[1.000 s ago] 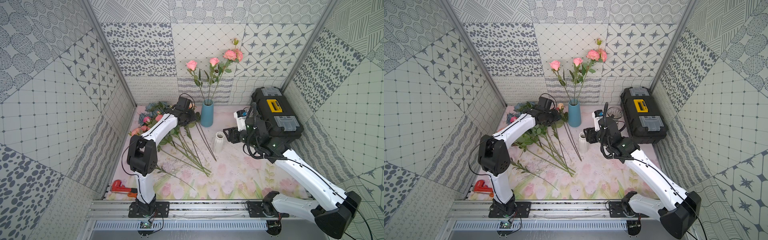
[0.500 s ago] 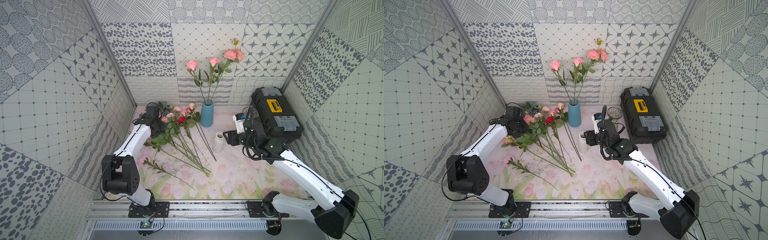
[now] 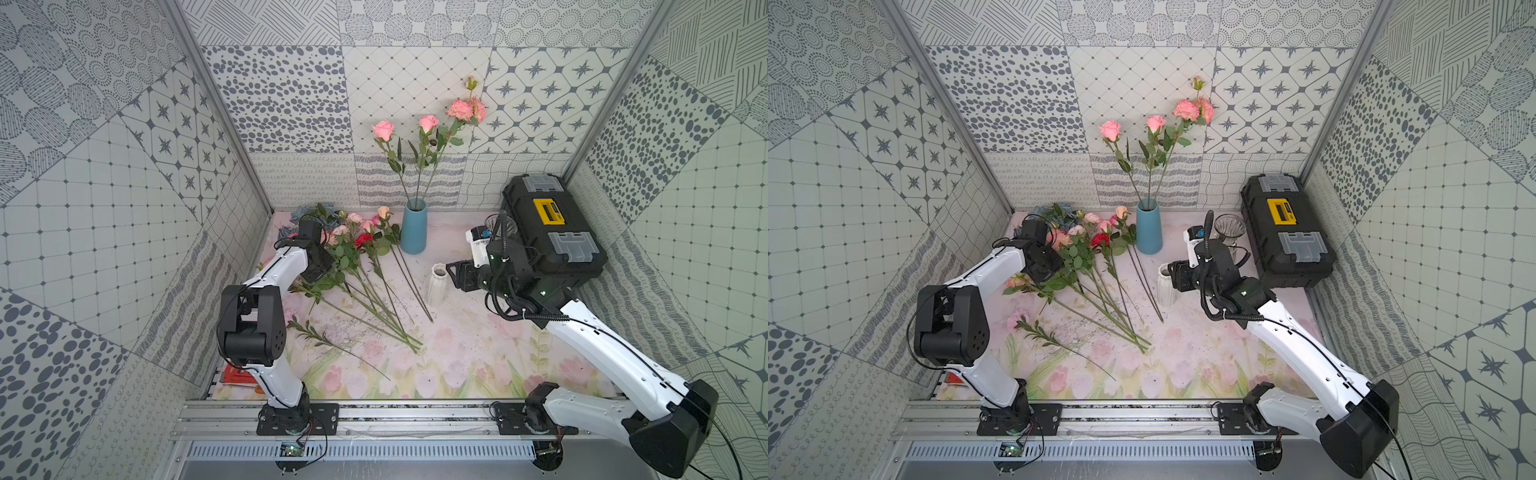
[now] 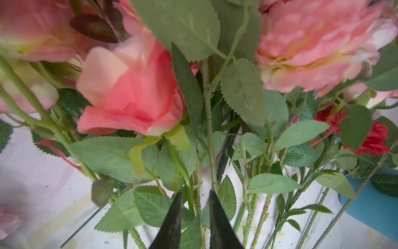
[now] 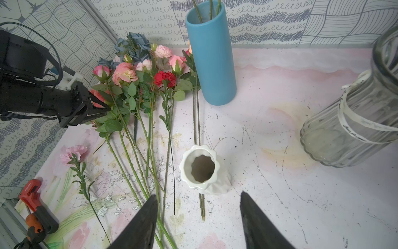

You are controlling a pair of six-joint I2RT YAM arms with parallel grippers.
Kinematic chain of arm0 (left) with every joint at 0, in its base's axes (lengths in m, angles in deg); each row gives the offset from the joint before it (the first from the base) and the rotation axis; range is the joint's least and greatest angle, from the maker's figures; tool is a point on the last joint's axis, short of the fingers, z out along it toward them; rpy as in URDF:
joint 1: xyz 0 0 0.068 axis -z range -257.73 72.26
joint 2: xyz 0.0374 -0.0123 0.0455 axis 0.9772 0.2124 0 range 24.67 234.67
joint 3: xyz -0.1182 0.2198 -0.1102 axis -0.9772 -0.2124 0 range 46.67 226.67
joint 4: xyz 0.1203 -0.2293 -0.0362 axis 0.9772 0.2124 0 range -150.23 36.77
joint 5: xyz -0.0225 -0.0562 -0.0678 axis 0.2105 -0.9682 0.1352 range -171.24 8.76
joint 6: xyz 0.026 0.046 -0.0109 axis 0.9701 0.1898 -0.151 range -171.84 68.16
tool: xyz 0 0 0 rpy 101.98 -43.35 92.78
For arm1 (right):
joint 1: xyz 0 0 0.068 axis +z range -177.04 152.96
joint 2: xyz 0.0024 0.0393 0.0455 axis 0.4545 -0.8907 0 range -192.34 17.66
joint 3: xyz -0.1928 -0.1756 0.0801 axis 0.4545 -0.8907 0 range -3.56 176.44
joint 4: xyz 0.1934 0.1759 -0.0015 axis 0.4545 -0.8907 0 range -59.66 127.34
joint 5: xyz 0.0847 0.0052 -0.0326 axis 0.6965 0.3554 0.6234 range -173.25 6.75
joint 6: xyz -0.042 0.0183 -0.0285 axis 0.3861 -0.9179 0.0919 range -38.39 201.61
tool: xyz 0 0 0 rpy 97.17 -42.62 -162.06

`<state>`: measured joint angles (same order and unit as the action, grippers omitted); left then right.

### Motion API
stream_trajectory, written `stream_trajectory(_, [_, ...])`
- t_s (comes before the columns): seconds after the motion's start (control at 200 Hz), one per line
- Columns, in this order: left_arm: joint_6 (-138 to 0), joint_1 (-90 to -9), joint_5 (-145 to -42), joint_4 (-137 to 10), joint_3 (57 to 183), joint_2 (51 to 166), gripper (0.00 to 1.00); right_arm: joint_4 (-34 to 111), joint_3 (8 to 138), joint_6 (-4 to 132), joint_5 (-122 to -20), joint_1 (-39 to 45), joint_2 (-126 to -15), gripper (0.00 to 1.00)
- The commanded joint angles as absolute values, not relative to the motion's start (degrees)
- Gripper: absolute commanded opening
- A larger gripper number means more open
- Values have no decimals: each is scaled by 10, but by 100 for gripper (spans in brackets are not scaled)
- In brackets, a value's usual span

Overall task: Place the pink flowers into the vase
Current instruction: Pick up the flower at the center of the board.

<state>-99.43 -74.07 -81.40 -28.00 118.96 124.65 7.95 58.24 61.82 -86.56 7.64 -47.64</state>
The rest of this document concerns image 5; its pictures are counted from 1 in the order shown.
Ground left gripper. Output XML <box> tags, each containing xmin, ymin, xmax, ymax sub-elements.
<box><xmin>59</xmin><ymin>82</ymin><xmax>110</xmax><ymax>128</ymax></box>

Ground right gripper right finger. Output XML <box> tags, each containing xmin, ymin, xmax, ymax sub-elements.
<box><xmin>240</xmin><ymin>192</ymin><xmax>294</xmax><ymax>249</ymax></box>

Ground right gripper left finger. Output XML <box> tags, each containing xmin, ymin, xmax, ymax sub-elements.
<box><xmin>108</xmin><ymin>195</ymin><xmax>158</xmax><ymax>249</ymax></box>

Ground pink carnation stem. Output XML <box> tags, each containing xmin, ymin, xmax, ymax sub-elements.
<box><xmin>60</xmin><ymin>145</ymin><xmax>111</xmax><ymax>244</ymax></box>

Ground pink rose stem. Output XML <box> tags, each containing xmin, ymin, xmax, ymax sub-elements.
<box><xmin>209</xmin><ymin>0</ymin><xmax>213</xmax><ymax>20</ymax></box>
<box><xmin>192</xmin><ymin>0</ymin><xmax>203</xmax><ymax>23</ymax></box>

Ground pink peony flower stem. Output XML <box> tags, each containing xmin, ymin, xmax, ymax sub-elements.
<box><xmin>216</xmin><ymin>0</ymin><xmax>221</xmax><ymax>15</ymax></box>

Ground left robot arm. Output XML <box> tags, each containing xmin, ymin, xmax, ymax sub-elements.
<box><xmin>1</xmin><ymin>30</ymin><xmax>110</xmax><ymax>128</ymax></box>

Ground bunch of artificial flowers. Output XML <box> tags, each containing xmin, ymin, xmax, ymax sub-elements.
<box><xmin>92</xmin><ymin>33</ymin><xmax>200</xmax><ymax>248</ymax></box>

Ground white ribbed vase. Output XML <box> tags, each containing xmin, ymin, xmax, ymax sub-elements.
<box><xmin>179</xmin><ymin>145</ymin><xmax>232</xmax><ymax>196</ymax></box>

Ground blue cylindrical vase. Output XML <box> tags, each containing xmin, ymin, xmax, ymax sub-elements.
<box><xmin>186</xmin><ymin>1</ymin><xmax>237</xmax><ymax>106</ymax></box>

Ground clear glass vase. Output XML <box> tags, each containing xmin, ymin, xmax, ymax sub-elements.
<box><xmin>300</xmin><ymin>27</ymin><xmax>398</xmax><ymax>168</ymax></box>

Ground red pipe wrench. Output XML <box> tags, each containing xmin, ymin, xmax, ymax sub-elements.
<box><xmin>15</xmin><ymin>179</ymin><xmax>59</xmax><ymax>249</ymax></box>

